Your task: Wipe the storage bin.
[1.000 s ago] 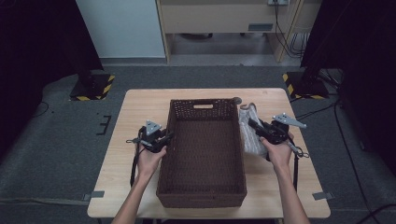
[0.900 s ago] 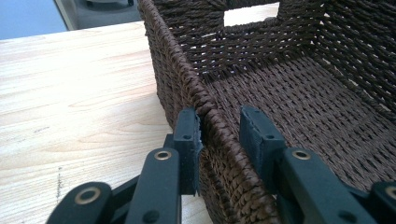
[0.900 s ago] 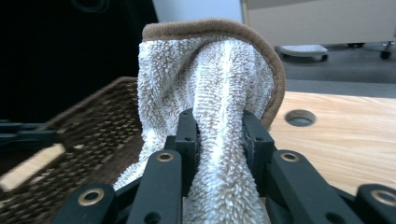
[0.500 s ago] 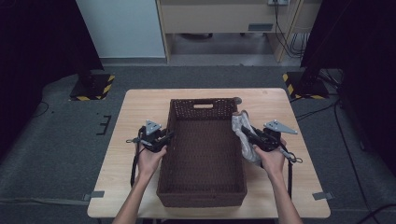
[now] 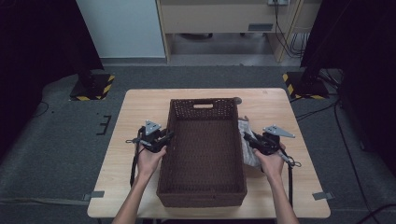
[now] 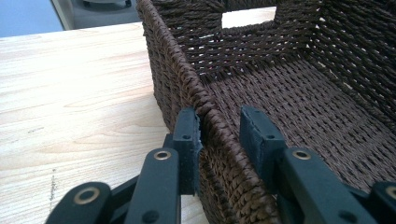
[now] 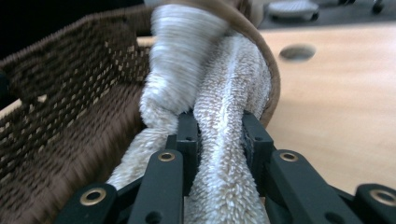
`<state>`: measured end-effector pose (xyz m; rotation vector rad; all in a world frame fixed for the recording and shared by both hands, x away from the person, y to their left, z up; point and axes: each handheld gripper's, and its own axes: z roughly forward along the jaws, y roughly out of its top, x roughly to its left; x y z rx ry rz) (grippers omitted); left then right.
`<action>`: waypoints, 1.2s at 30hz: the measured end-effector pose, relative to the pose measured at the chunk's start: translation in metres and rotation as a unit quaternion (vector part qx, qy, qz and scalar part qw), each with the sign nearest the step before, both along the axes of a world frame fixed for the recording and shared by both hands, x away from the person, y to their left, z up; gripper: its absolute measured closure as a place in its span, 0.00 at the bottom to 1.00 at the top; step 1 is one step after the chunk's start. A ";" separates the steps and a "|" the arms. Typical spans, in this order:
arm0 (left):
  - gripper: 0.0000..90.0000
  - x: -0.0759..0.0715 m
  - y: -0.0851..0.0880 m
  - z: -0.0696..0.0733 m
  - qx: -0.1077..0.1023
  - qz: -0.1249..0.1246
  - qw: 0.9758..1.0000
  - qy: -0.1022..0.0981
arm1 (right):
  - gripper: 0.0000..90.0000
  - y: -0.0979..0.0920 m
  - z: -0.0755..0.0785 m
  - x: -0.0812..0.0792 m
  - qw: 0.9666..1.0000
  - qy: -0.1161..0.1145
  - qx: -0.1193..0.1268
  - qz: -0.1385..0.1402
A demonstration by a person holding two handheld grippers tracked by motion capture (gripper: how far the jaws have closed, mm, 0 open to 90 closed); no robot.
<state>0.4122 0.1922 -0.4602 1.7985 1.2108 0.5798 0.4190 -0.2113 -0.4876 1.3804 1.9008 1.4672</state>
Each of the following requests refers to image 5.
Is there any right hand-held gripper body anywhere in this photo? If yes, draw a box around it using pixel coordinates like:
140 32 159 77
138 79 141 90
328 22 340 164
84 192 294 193
258 124 296 157

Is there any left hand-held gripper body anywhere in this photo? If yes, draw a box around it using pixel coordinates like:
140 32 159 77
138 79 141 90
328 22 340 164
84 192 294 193
138 119 167 153

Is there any grey striped cloth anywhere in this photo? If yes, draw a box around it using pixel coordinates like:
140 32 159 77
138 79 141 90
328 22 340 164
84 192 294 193
237 115 265 171

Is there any brown woven basket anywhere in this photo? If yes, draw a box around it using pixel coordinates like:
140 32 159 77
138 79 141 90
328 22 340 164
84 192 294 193
156 97 248 208

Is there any person's right hand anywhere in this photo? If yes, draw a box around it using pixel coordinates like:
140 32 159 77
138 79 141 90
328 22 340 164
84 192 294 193
252 143 287 183

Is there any person's left hand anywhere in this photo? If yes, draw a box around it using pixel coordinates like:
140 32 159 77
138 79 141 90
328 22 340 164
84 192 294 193
136 145 168 181

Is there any black yellow striped stand base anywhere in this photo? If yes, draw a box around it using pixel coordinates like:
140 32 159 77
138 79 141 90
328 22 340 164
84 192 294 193
282 69 331 101
68 69 116 102

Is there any grey tape strip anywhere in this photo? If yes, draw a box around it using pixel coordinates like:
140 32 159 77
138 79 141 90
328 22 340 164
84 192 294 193
312 191 334 202
82 190 106 202

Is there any white board panel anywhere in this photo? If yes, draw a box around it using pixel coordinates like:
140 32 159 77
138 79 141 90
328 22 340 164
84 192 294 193
76 0 166 59

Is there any beige wooden cabinet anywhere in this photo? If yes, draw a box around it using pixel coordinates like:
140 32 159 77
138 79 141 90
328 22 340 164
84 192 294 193
155 0 321 63

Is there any black curtain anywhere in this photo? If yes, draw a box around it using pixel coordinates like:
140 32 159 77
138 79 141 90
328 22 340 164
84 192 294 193
300 0 396 175
0 0 105 157

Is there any left hand-held gripper black cable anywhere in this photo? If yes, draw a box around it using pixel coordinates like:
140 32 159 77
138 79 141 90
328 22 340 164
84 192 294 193
125 125 147 189

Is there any hand-held gripper black cable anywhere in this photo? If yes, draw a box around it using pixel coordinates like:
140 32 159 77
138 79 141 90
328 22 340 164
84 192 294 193
125 125 147 189
278 148 303 209

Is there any right hand-held gripper black cable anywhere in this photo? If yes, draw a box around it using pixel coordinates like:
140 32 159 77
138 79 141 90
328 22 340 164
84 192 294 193
278 148 303 209

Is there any short black floor cable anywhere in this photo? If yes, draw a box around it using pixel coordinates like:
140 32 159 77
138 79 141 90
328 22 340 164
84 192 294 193
294 101 340 122

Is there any long black floor cable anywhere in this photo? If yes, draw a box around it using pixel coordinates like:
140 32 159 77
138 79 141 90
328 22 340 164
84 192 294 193
333 102 373 216

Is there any black hanging cable bundle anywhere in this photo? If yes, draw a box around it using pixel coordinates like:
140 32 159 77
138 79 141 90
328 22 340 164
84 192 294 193
273 2 310 60

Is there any thin looped black floor cable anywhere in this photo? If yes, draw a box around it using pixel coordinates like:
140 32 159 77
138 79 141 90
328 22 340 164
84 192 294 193
30 101 50 119

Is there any thick black floor cable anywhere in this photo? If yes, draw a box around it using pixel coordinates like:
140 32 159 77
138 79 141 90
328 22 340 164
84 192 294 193
358 203 396 224

